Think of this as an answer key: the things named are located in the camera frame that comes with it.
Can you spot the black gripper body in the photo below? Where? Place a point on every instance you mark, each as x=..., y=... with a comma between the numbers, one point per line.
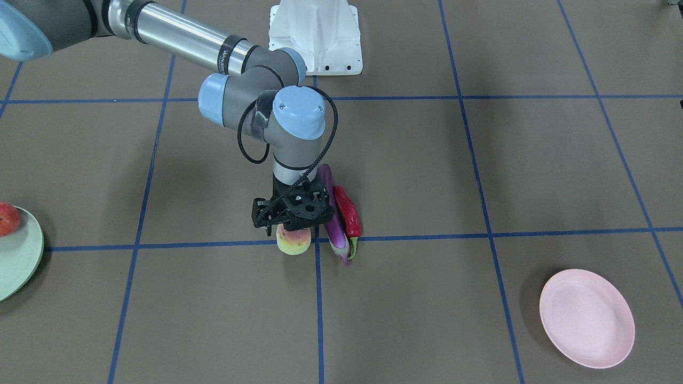
x=278, y=196

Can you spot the yellow green peach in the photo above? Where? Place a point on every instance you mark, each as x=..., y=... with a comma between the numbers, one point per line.
x=294, y=242

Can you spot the purple eggplant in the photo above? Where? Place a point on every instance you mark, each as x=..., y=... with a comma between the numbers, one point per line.
x=337, y=237

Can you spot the red chili pepper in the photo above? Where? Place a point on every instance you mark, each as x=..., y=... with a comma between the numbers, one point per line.
x=350, y=217

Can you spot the pink plate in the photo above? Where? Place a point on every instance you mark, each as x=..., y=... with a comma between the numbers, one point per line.
x=587, y=319

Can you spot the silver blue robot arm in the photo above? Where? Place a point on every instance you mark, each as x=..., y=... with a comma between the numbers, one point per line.
x=108, y=49

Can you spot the green plate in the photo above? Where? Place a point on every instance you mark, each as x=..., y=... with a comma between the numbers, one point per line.
x=21, y=253

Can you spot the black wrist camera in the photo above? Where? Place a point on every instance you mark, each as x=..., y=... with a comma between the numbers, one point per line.
x=261, y=213

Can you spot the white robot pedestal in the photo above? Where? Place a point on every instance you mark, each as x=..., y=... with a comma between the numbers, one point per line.
x=326, y=34

